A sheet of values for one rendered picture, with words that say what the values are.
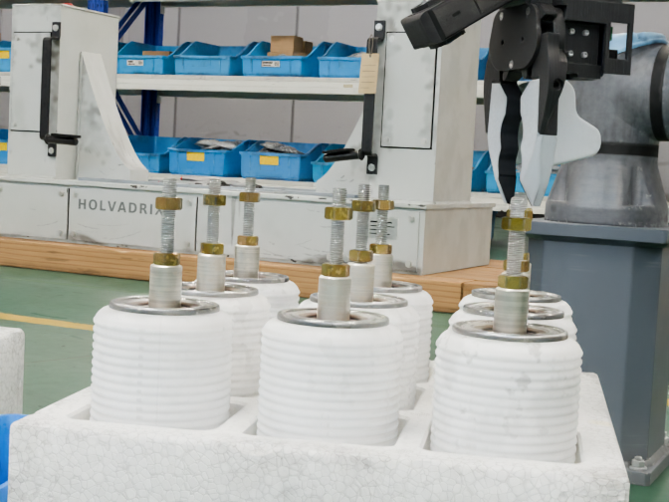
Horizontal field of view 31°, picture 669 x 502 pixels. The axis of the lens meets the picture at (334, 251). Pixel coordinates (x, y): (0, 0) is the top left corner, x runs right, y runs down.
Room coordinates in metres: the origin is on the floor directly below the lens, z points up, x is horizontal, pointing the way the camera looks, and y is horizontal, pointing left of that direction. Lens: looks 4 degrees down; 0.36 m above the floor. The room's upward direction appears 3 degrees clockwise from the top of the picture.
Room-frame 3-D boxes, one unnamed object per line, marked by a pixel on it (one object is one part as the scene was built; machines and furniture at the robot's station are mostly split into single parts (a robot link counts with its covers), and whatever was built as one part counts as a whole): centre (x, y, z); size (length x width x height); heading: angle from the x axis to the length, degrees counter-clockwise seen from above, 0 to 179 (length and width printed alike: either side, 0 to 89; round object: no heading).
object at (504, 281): (0.79, -0.12, 0.29); 0.02 x 0.02 x 0.01; 83
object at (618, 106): (1.51, -0.34, 0.47); 0.13 x 0.12 x 0.14; 60
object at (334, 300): (0.81, 0.00, 0.26); 0.02 x 0.02 x 0.03
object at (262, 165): (6.56, 0.27, 0.36); 0.50 x 0.38 x 0.21; 155
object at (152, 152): (6.95, 1.05, 0.36); 0.50 x 0.38 x 0.21; 155
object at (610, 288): (1.51, -0.34, 0.15); 0.19 x 0.19 x 0.30; 64
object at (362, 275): (0.93, -0.02, 0.26); 0.02 x 0.02 x 0.03
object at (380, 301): (0.93, -0.02, 0.25); 0.08 x 0.08 x 0.01
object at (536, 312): (0.91, -0.14, 0.25); 0.08 x 0.08 x 0.01
